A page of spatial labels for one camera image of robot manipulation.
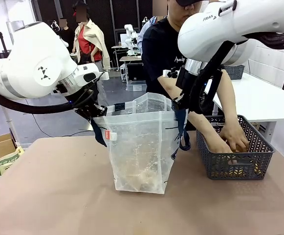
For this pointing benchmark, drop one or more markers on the dark grey plastic basket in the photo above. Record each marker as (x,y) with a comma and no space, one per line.
(235,71)
(244,169)

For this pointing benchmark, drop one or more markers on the person in black T-shirt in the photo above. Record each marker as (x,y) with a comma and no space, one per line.
(161,44)

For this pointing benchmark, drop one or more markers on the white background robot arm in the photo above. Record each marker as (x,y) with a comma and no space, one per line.
(129,29)
(55,25)

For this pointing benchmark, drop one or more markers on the grey panel screen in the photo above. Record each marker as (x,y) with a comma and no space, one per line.
(15,24)

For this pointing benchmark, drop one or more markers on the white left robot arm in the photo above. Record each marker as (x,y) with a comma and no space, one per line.
(34,61)

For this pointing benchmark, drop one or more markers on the clear plastic storage bin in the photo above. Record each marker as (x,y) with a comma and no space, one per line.
(135,86)

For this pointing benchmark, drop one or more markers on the white side table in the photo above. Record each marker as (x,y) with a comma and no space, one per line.
(254,100)
(9,120)

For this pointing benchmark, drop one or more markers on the person's left hand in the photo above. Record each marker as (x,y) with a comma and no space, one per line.
(234,137)

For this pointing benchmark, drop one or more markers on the green print white carton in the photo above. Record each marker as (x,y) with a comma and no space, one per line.
(5,164)

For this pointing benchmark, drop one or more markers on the brown cardboard box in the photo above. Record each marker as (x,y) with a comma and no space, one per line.
(0,149)

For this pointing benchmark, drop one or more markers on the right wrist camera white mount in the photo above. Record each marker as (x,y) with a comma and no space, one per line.
(167,73)

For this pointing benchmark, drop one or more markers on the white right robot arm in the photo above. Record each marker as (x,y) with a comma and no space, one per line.
(205,36)

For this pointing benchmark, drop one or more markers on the mannequin with cream jacket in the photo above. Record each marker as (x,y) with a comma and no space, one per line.
(95,36)

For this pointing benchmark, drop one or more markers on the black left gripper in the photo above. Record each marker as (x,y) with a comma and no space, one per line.
(88,111)

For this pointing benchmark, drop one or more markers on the small background desk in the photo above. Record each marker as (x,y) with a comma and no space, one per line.
(129,58)

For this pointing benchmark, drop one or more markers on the background person in black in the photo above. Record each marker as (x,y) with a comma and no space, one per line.
(67,34)

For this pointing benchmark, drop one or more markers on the person's right forearm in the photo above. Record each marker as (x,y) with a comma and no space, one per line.
(203,127)

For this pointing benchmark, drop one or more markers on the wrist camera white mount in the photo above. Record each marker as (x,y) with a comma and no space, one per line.
(105,76)
(167,73)

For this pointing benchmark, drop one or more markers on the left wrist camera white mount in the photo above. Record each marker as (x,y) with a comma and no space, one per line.
(105,76)

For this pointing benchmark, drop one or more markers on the person's left forearm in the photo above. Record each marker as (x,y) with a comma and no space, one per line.
(228,98)

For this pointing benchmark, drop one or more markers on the brown packaged snack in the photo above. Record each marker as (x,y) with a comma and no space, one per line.
(141,177)

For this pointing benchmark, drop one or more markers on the person's right hand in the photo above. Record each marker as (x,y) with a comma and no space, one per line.
(220,148)

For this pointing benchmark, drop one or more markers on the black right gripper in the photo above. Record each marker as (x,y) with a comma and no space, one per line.
(187,83)

